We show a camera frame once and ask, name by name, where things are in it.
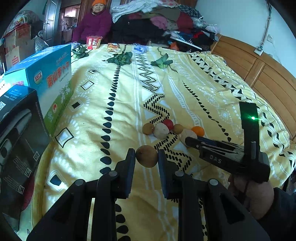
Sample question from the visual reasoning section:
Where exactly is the brown round fruit middle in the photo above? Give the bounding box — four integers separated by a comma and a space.
173, 124, 184, 135

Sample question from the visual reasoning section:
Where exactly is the brown round longan fruit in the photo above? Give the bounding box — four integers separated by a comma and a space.
135, 145, 158, 168

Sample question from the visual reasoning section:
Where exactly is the yellow patterned bed sheet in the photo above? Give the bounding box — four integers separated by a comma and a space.
32, 45, 295, 225

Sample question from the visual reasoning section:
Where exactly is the black product box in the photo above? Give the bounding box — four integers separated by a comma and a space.
1, 85, 50, 219

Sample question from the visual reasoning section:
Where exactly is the red tomato fruit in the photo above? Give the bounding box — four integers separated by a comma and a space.
163, 119, 174, 131

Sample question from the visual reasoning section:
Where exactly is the wooden headboard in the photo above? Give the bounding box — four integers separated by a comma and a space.
211, 36, 296, 141

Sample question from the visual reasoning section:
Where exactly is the person's right hand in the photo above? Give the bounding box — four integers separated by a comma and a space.
228, 175, 274, 219

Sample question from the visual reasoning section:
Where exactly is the pile of clothes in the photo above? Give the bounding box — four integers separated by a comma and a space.
110, 1, 220, 52

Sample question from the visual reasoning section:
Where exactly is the green leaf vegetable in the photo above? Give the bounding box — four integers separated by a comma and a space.
151, 53, 173, 69
72, 45, 89, 59
107, 52, 132, 66

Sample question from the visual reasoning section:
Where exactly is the cardboard box upper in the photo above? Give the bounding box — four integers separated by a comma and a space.
4, 24, 31, 49

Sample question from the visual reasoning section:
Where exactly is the red instant noodle cup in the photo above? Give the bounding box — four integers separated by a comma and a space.
86, 36, 102, 50

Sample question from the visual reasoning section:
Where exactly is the blue white small packet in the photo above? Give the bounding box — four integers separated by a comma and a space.
133, 44, 147, 54

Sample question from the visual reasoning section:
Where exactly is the orange fruit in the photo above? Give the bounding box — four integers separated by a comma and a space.
191, 126, 205, 137

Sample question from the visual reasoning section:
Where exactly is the cardboard box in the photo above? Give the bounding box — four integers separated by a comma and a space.
6, 39, 35, 70
4, 24, 31, 49

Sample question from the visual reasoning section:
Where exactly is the green leaf vegetable right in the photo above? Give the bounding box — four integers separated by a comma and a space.
151, 53, 173, 69

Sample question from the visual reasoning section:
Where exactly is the brown round fruit left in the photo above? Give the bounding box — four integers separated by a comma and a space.
142, 123, 154, 135

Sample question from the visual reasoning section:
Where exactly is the person in purple jacket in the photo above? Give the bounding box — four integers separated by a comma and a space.
72, 0, 112, 44

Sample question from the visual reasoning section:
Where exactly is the green leaf vegetable middle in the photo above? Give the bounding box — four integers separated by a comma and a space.
107, 52, 132, 66

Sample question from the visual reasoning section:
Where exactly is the cardboard box lower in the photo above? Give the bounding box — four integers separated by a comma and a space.
6, 39, 35, 70

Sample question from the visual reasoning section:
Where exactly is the green leaf vegetable left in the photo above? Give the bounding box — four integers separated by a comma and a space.
72, 45, 89, 59

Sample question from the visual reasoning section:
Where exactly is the orange snack packet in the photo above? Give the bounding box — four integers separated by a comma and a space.
107, 43, 121, 53

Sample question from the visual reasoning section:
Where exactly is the pale taro chunk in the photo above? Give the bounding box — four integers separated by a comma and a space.
180, 128, 197, 147
153, 123, 169, 140

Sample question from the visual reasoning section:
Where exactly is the blue green carton box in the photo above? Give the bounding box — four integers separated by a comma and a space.
4, 44, 74, 135

